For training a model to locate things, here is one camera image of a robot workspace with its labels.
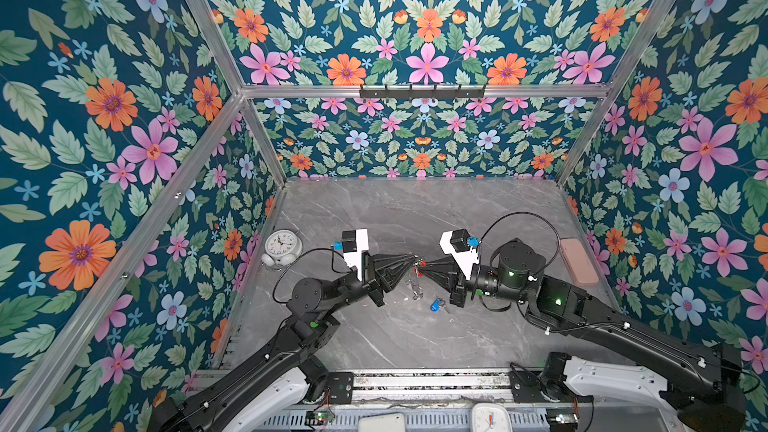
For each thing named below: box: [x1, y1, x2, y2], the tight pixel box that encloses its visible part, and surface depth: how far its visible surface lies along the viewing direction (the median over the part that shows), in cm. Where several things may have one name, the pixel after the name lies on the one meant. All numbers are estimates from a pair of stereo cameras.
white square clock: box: [472, 402, 513, 432], surface depth 69 cm
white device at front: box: [358, 412, 406, 432], surface depth 69 cm
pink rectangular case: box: [559, 238, 599, 286], surface depth 95 cm
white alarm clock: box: [261, 229, 303, 270], surface depth 98 cm
